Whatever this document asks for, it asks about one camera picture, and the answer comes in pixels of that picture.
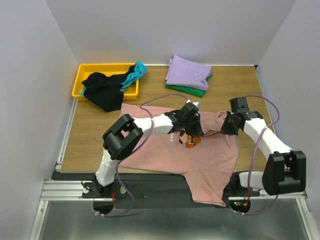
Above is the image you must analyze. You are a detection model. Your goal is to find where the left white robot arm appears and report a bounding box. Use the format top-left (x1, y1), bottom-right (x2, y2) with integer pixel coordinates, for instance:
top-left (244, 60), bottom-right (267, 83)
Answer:
top-left (92, 100), bottom-right (204, 197)

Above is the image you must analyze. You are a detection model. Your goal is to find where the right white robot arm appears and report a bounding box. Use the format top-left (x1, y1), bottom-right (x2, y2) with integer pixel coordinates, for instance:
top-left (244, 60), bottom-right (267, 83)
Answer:
top-left (220, 97), bottom-right (306, 196)

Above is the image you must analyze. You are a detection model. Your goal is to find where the pink t-shirt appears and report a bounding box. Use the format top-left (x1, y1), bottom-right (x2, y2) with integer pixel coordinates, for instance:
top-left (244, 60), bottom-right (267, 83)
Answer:
top-left (120, 111), bottom-right (239, 207)

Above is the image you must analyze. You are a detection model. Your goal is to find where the folded lavender t-shirt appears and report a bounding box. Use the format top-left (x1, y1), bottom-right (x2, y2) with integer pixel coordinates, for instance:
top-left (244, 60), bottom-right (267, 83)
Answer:
top-left (165, 55), bottom-right (212, 92)

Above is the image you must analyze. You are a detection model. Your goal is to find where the teal garment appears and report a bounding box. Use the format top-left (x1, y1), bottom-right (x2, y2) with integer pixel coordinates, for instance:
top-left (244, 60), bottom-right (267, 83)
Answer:
top-left (120, 61), bottom-right (147, 92)

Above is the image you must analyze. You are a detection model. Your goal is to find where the yellow plastic bin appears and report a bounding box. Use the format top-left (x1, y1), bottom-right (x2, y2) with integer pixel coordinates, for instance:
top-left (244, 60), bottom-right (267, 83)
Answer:
top-left (71, 62), bottom-right (139, 101)

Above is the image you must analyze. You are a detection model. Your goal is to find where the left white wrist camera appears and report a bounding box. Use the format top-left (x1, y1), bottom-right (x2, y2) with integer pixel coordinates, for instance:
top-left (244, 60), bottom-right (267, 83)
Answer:
top-left (186, 99), bottom-right (202, 109)

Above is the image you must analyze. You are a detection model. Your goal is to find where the folded green t-shirt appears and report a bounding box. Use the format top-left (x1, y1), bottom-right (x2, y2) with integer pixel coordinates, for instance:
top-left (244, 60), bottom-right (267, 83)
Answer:
top-left (165, 74), bottom-right (213, 98)

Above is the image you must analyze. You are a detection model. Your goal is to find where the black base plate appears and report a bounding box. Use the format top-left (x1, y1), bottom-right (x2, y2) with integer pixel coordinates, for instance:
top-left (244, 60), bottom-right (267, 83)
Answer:
top-left (51, 172), bottom-right (292, 210)

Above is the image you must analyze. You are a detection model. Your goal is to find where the aluminium rail frame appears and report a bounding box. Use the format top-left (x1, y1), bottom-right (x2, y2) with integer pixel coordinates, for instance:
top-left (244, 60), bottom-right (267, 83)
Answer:
top-left (29, 97), bottom-right (320, 240)

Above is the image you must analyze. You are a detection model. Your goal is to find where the black garment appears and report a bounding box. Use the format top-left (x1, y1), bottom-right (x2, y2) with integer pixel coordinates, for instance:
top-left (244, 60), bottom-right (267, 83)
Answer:
top-left (82, 65), bottom-right (135, 112)

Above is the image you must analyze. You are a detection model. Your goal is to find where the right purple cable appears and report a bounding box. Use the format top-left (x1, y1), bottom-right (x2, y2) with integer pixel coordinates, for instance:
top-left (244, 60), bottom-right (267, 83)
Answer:
top-left (233, 94), bottom-right (282, 216)

